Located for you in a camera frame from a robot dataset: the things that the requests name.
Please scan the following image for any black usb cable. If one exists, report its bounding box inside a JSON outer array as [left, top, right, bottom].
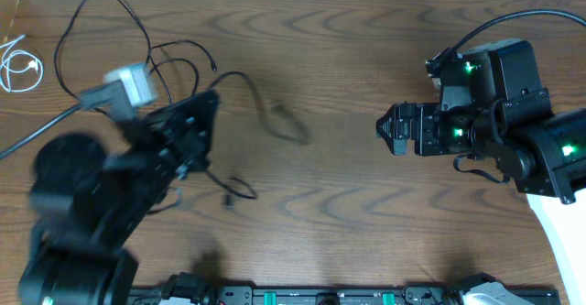
[[53, 0, 219, 114]]

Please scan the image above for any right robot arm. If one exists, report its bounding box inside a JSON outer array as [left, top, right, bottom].
[[375, 38, 585, 304]]

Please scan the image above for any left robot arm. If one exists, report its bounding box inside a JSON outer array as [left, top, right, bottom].
[[18, 90, 219, 305]]

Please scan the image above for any right camera black cable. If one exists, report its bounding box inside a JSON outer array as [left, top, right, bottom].
[[439, 9, 586, 63]]

